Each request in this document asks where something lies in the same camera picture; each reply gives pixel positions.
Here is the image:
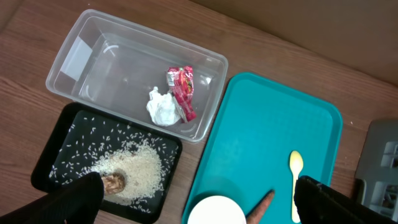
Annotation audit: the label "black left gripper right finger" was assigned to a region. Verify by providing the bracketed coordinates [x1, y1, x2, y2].
[294, 175, 395, 224]

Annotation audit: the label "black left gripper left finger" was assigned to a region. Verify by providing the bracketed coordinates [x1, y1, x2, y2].
[1, 172, 104, 224]

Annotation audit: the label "brown food scraps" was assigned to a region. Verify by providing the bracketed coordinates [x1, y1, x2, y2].
[101, 173, 126, 195]

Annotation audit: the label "yellow plastic spoon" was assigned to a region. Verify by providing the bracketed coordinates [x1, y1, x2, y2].
[289, 151, 303, 223]

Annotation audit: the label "white rice pile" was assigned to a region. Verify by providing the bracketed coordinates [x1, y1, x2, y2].
[49, 111, 180, 213]

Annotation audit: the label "orange carrot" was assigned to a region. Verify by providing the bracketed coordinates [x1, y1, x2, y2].
[246, 190, 275, 224]

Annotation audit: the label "pink white bowl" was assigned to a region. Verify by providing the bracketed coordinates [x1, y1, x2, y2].
[187, 195, 247, 224]

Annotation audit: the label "white tissue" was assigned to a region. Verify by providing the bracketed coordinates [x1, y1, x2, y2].
[146, 86, 181, 126]

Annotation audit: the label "red wrapper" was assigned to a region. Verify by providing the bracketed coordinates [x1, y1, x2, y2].
[166, 66, 197, 123]

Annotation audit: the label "black waste tray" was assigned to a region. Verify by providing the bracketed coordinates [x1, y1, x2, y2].
[30, 103, 182, 223]

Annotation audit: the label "grey dish rack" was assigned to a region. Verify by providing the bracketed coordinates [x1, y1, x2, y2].
[355, 119, 397, 221]

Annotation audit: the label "teal plastic tray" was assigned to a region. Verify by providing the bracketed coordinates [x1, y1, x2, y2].
[182, 72, 343, 223]

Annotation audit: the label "clear plastic bin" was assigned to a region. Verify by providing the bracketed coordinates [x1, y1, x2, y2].
[45, 9, 228, 142]

